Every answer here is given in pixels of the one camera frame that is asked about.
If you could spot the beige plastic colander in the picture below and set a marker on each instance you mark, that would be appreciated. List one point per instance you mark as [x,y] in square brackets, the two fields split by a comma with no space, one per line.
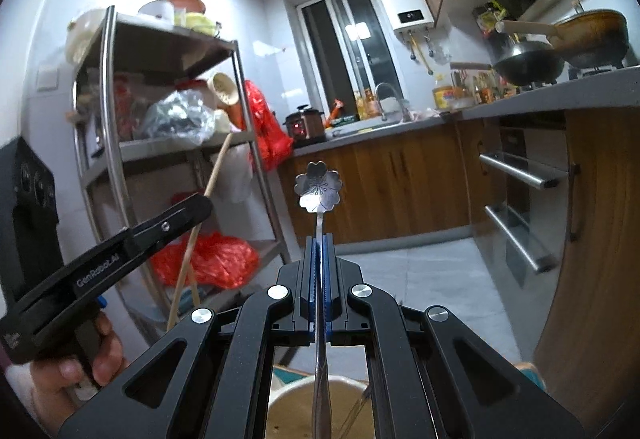
[224,89]

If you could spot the white wall switch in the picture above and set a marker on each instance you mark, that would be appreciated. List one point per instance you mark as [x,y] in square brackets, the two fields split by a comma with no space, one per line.
[47,79]

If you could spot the metal shelf rack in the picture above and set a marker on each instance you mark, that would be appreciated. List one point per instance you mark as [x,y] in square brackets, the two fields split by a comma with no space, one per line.
[170,151]

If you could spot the metal kitchen faucet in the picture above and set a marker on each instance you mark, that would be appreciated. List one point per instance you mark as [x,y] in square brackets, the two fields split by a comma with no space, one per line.
[387,91]

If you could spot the yellow cooking oil bottle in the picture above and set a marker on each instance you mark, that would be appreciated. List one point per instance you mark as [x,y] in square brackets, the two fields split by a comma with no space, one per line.
[445,96]

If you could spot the built-in oven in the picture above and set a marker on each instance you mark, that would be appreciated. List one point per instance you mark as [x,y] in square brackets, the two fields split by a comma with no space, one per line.
[530,189]

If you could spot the hanging red plastic bag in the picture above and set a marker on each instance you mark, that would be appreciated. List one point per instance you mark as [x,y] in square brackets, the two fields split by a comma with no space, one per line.
[265,129]

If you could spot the wooden kitchen counter cabinet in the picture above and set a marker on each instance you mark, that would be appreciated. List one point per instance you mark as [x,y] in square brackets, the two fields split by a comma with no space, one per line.
[400,184]

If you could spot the sliding window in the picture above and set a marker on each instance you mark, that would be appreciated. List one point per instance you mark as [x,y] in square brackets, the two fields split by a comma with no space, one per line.
[345,54]

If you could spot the yellow plastic basket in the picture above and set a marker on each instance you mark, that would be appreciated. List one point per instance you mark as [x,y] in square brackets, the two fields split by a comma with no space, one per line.
[200,24]

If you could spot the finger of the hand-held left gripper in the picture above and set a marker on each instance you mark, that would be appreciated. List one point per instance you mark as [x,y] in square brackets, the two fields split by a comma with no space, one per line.
[170,219]

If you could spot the person's left hand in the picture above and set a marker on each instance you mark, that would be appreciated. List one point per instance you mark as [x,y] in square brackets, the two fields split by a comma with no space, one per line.
[55,394]

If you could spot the black wok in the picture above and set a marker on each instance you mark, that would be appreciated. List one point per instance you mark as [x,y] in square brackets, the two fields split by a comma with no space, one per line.
[527,66]

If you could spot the row of condiment bottles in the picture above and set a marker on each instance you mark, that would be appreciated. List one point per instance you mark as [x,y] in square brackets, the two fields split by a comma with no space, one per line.
[487,89]

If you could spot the amber sauce bottles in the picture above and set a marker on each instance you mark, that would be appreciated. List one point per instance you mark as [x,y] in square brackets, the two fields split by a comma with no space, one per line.
[367,104]

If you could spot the flower-shaped metal spoon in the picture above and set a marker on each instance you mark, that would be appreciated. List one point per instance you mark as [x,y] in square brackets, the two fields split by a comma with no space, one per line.
[318,186]

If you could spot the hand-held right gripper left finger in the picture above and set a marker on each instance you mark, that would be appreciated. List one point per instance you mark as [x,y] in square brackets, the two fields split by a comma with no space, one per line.
[312,269]

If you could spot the large white bowl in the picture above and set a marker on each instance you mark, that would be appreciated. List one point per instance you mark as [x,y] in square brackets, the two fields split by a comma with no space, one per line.
[82,36]

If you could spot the red bowl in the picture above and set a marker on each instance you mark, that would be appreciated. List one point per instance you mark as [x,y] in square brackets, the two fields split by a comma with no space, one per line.
[187,5]

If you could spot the white ceramic utensil holder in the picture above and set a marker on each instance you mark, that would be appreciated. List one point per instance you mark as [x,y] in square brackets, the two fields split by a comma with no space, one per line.
[295,409]

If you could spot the electric pressure cooker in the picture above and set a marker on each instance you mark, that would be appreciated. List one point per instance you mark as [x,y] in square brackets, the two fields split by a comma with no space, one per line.
[305,124]

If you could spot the wooden chopstick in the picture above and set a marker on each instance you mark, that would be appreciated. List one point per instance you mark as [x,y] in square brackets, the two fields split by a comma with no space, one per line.
[217,169]

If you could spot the hanging white plastic bag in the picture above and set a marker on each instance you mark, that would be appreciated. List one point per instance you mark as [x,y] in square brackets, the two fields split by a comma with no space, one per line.
[237,174]

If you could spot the clear plastic bag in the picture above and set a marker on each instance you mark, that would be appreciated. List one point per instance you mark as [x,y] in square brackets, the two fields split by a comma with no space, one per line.
[177,116]

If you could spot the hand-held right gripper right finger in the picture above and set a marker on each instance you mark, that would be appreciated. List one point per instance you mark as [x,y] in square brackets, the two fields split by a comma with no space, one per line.
[327,269]

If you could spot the crumpled red plastic bag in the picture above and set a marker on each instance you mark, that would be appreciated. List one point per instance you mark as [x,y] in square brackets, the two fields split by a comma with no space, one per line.
[215,261]

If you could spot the white enamel pot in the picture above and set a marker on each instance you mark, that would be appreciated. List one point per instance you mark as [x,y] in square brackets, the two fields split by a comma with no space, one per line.
[155,9]

